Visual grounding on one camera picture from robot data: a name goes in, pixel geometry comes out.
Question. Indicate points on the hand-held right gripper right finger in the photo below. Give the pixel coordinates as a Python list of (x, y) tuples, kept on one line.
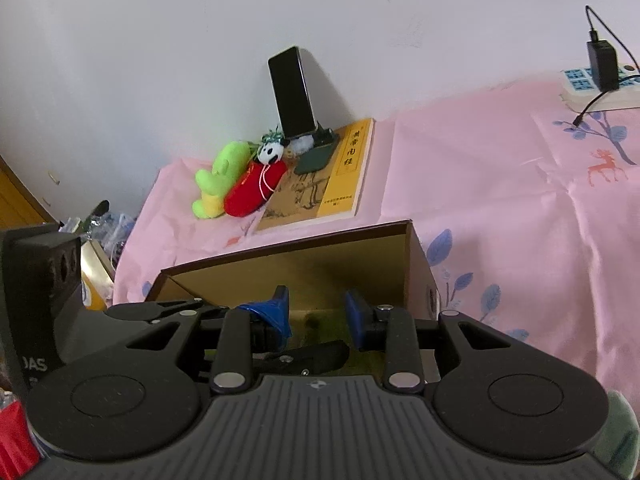
[(355, 320)]

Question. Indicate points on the clear plastic bags pile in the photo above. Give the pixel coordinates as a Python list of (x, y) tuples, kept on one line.
[(112, 230)]

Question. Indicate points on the black charger adapter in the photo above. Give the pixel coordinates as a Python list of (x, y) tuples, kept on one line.
[(602, 65)]

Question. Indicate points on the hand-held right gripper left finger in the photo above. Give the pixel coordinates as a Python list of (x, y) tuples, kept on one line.
[(277, 315)]

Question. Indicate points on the lime and yellow plush toy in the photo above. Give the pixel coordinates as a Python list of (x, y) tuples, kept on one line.
[(220, 180)]

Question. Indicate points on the white fluffy ball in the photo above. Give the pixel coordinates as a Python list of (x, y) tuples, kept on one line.
[(300, 145)]

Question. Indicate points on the red object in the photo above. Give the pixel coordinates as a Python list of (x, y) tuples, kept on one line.
[(15, 440)]

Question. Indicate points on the green round plush toy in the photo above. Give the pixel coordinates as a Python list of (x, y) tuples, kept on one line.
[(320, 327)]

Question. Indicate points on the brown cardboard box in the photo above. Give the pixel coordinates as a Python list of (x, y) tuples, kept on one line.
[(325, 265)]

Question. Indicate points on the small panda plush toy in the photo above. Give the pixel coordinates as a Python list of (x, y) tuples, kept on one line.
[(270, 151)]

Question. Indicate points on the yellow illustrated book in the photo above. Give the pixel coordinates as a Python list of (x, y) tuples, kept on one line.
[(345, 180)]

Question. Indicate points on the pink printed bedsheet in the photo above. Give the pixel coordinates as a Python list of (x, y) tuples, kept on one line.
[(500, 185)]

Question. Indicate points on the black smartphone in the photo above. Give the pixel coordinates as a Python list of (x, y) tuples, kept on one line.
[(292, 92)]

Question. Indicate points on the golden paper bag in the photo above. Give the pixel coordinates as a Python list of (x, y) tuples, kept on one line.
[(95, 280)]

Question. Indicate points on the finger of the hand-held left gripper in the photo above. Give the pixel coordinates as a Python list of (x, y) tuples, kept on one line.
[(155, 309)]

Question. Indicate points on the red plush toy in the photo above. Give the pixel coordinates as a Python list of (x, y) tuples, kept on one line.
[(250, 190)]

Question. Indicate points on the white power strip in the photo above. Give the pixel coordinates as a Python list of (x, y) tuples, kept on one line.
[(575, 82)]

